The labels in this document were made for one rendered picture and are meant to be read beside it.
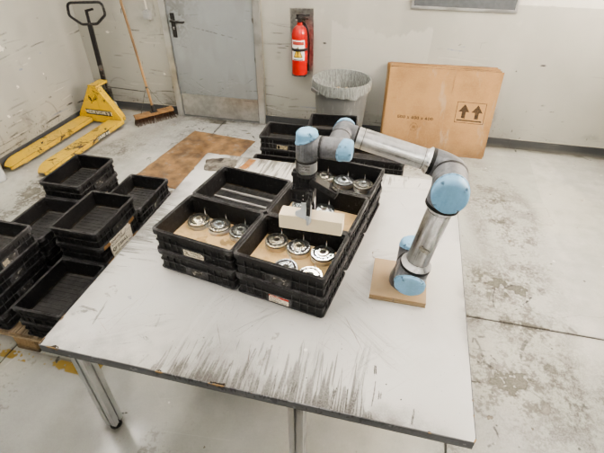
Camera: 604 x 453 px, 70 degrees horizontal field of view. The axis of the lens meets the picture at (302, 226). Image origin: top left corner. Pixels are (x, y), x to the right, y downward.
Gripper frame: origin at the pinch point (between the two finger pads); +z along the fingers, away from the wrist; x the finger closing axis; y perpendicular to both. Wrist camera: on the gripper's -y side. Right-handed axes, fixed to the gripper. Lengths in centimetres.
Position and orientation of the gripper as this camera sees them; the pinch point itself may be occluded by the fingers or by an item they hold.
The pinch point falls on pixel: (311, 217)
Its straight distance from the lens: 162.0
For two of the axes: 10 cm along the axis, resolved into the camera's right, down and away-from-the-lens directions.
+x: -2.3, 5.9, -7.7
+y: -9.7, -1.4, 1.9
